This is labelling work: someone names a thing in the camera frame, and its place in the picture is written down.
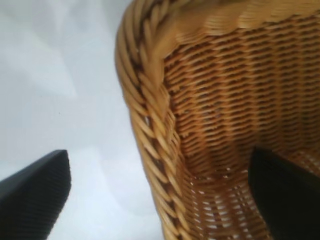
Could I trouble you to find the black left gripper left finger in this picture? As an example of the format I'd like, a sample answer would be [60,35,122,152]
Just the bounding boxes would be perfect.
[0,149,73,240]

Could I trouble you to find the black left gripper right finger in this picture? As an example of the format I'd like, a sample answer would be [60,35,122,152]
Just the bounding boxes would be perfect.
[248,146,320,240]

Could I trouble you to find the woven wicker basket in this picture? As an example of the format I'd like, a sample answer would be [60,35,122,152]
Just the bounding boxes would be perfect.
[114,0,320,240]

